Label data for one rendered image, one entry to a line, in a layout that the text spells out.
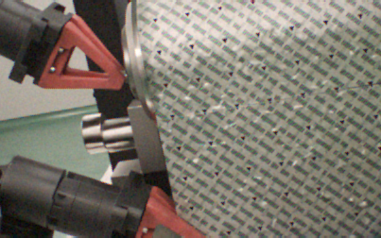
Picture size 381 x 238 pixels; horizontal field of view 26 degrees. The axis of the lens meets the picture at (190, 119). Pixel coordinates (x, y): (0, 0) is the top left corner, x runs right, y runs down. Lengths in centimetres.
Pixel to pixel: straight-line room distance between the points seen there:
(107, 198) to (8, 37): 18
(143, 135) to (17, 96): 596
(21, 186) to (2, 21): 16
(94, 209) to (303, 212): 19
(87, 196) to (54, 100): 595
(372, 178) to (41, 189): 30
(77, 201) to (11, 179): 6
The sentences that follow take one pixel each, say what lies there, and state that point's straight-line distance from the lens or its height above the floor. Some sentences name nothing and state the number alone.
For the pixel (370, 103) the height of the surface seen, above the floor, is 119.
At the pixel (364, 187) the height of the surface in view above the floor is 111.
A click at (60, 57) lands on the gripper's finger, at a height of 127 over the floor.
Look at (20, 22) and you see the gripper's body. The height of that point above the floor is 131.
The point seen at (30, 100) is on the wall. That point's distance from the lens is 675.
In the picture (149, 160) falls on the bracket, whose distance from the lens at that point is 83.
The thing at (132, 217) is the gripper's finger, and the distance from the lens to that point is 73.
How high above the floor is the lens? 138
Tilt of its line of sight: 14 degrees down
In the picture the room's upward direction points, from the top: 12 degrees counter-clockwise
